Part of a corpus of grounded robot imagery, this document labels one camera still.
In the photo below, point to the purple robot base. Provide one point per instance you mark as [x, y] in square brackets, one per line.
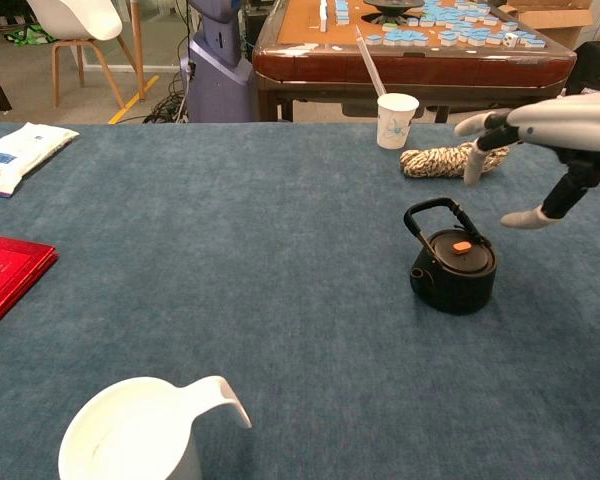
[215, 85]

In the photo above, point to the white paper cup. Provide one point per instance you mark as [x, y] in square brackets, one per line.
[395, 125]

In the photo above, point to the blue table cloth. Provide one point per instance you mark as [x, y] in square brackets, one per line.
[280, 250]

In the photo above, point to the black mahjong table centre dome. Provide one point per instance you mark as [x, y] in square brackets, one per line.
[392, 6]

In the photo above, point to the cardboard box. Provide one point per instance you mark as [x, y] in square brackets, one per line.
[555, 20]

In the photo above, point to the white plastic jug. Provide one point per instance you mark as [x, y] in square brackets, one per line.
[130, 430]

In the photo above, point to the white die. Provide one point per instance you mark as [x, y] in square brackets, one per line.
[511, 40]

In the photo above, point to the upright mahjong tile stack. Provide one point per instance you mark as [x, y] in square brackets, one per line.
[323, 15]

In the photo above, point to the brown mahjong table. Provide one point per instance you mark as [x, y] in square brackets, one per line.
[430, 70]

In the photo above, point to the white wet wipes packet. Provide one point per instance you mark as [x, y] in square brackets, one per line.
[15, 155]

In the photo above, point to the green bag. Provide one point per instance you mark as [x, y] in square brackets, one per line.
[27, 35]

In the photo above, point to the white chair wooden legs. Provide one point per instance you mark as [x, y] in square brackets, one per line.
[75, 17]

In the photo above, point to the black teapot lid orange knob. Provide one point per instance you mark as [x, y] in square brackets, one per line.
[480, 261]

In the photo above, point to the black cast iron teapot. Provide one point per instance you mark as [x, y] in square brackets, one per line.
[455, 295]

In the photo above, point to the clear plastic straw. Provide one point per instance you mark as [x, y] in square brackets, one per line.
[370, 62]

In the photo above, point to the red hardcover book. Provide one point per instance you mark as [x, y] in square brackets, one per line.
[5, 275]

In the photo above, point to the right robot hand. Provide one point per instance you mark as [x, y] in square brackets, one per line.
[580, 125]

